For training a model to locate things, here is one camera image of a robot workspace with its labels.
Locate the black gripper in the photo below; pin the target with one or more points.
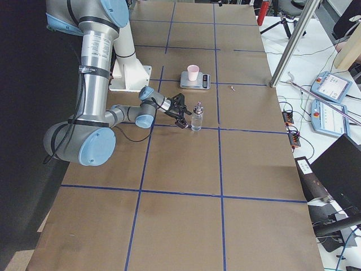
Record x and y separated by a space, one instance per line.
172 109

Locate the clear glass sauce bottle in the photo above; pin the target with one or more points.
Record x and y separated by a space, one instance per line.
197 117

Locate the pink plastic cup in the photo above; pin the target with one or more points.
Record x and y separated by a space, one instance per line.
193 71

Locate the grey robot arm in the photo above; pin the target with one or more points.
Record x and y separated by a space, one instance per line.
87 137

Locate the silver digital kitchen scale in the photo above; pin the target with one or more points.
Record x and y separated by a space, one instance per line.
201 83

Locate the lower blue teach pendant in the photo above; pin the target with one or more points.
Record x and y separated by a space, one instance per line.
326 120

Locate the blue teach pendant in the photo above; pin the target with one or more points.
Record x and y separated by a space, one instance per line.
331 87
326 120

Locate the red cylinder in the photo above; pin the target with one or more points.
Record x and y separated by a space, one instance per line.
262 12

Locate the black box with label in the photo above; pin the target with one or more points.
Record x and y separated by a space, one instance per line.
312 187

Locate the upper blue teach pendant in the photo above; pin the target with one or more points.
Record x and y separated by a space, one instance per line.
331 87

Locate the black monitor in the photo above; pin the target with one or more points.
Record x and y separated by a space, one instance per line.
338 169

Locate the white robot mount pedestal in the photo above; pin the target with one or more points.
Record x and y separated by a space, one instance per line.
128 74

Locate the aluminium frame post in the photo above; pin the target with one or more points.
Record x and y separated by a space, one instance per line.
303 21

